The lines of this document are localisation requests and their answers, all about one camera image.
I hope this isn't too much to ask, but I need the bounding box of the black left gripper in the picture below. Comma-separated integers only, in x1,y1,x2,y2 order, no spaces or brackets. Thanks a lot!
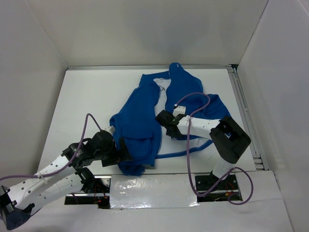
95,137,133,167

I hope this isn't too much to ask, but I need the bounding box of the blue jacket white lining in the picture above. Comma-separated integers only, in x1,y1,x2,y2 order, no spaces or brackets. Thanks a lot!
110,62,230,176

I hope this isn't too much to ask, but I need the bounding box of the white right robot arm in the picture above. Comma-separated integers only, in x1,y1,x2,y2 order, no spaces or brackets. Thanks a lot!
155,110,251,189

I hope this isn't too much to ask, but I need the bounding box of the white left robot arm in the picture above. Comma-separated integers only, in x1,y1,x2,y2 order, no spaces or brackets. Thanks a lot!
0,130,133,231

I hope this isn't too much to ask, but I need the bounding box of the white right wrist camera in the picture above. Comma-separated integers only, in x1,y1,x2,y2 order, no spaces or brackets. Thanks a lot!
172,104,186,117

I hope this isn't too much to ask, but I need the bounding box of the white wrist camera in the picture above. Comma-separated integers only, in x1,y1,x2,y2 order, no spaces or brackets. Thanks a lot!
107,126,115,135
172,104,186,117

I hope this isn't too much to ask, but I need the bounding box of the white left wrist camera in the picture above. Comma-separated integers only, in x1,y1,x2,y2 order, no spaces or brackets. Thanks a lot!
107,126,115,135

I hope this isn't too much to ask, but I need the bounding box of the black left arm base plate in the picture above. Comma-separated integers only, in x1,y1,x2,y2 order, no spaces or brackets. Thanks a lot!
70,177,110,194

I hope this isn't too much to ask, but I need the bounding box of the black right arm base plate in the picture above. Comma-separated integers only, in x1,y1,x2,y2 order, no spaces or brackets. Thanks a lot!
194,174,242,194

